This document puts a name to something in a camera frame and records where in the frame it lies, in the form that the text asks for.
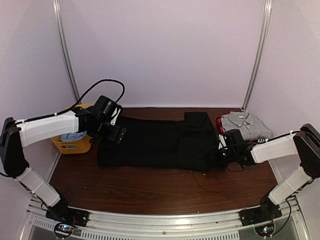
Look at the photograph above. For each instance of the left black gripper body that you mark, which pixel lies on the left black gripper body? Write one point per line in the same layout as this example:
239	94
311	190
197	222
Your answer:
112	135

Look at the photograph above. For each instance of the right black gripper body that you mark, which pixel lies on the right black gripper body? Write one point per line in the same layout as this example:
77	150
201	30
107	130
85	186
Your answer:
224	159

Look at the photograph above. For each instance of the black long sleeve shirt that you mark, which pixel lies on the black long sleeve shirt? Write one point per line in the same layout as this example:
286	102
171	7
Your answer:
183	144

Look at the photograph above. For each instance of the yellow plastic basket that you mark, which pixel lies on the yellow plastic basket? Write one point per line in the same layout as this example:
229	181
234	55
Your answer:
74	147

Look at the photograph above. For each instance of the grey shirt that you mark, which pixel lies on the grey shirt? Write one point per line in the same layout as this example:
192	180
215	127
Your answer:
250	127

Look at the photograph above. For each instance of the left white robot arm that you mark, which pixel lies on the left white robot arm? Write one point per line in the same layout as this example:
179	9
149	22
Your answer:
17	135

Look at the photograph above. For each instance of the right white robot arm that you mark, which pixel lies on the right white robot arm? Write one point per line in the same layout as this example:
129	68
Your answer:
303	143

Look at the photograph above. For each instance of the red black plaid shirt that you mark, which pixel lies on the red black plaid shirt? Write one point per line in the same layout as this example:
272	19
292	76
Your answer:
219	125

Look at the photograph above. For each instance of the black printed folded shirt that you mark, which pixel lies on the black printed folded shirt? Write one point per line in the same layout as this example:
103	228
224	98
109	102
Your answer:
258	141

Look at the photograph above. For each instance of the light blue shirt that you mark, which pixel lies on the light blue shirt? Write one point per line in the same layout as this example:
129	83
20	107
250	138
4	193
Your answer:
72	137

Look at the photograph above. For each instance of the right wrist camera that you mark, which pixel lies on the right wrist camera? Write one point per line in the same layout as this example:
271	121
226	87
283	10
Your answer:
230	138

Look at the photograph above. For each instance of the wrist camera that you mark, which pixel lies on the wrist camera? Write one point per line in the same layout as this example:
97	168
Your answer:
230	138
107	110

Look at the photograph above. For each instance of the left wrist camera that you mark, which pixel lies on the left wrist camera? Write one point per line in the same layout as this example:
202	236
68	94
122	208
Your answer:
107	110

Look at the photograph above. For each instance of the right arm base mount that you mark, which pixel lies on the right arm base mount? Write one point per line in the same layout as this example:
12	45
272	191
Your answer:
262	217

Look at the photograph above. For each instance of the front aluminium rail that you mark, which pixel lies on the front aluminium rail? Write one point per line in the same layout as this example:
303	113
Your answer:
221	225

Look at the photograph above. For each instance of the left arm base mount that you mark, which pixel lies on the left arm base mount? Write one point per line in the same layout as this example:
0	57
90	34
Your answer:
68	218

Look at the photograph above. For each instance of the right aluminium frame post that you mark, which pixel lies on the right aluminium frame post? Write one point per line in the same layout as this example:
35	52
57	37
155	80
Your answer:
264	31

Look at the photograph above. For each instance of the aluminium frame post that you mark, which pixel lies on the aluminium frame post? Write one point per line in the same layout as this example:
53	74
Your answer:
264	31
56	4

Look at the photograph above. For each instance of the left aluminium frame post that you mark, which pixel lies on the left aluminium frame post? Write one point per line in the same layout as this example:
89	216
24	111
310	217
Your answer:
56	4

